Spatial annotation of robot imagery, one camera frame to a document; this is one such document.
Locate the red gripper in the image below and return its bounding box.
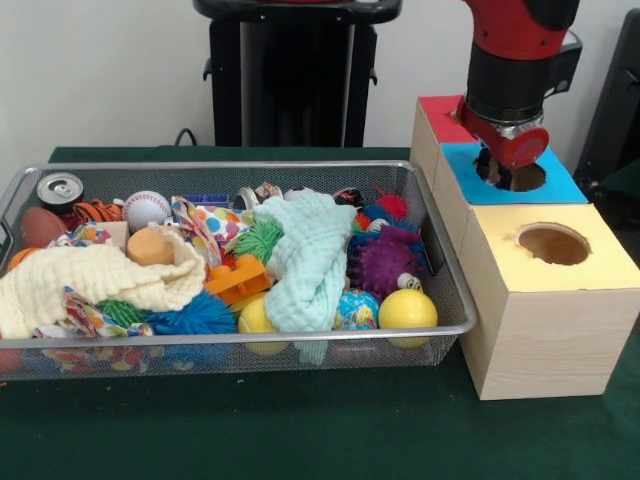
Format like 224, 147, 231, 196
456, 96, 550, 192

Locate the mint green cloth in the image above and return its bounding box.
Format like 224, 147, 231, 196
252, 192, 359, 334

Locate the shallow metal mesh bin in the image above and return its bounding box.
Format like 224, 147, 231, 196
0, 159, 479, 384

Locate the wooden box with three holes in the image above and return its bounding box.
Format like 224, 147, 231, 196
409, 93, 640, 401

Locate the purple spiky ball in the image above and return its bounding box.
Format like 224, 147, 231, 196
349, 237, 426, 296

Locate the black chair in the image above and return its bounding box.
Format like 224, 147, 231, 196
574, 7, 640, 191

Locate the yellow smooth ball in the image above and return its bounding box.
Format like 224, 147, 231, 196
378, 290, 440, 349

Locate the globe print ball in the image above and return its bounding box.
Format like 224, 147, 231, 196
333, 288, 382, 331

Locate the orange plastic block toy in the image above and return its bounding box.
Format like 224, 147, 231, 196
203, 253, 271, 306

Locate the dark green table cloth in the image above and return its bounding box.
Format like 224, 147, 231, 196
0, 145, 640, 480

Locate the tan foam ball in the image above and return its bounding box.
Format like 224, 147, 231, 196
126, 227, 176, 266

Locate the cream yellow cloth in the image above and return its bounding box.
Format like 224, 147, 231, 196
0, 224, 207, 340

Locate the silver topped drink can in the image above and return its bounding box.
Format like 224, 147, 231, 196
37, 172, 85, 216

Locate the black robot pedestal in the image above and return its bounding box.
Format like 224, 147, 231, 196
192, 0, 404, 149

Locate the green stringy koosh ball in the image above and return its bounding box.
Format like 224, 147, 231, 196
233, 219, 285, 266

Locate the blue stringy koosh ball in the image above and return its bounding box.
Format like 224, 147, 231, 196
144, 290, 237, 336

